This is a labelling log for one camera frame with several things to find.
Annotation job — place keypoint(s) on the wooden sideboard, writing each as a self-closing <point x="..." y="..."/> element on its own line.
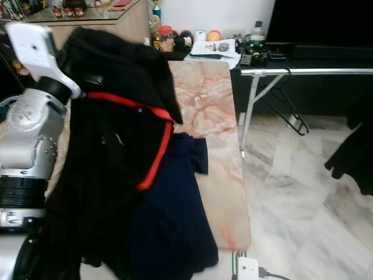
<point x="128" y="23"/>

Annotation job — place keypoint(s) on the navy blue garment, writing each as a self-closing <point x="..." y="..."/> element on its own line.
<point x="169" y="233"/>

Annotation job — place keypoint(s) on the jar with red lid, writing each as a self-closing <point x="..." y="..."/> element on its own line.
<point x="165" y="35"/>

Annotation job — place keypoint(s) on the gold trophy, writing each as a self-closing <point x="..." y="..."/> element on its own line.
<point x="156" y="13"/>

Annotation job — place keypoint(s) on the black plush toy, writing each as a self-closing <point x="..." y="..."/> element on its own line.
<point x="183" y="39"/>

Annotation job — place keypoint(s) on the white paper stack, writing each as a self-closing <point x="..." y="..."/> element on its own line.
<point x="213" y="49"/>

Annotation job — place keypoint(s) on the orange ball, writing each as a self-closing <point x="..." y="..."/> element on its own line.
<point x="214" y="35"/>

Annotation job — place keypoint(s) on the clear bottle with black cap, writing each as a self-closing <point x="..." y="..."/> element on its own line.
<point x="257" y="30"/>

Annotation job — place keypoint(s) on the silver metal clothes rack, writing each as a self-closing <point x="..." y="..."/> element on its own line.
<point x="315" y="71"/>

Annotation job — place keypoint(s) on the black TV cabinet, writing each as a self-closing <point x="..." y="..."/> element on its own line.
<point x="332" y="93"/>

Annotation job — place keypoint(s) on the black television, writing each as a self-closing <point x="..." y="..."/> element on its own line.
<point x="320" y="23"/>

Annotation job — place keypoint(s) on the black T-shirt with logo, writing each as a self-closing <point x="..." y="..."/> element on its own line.
<point x="355" y="157"/>

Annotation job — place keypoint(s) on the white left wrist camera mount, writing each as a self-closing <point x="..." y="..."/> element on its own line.
<point x="35" y="46"/>

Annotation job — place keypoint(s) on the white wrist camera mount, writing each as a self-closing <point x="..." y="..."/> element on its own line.
<point x="35" y="46"/>
<point x="247" y="269"/>

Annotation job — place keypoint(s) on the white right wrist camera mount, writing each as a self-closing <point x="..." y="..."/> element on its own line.
<point x="247" y="269"/>

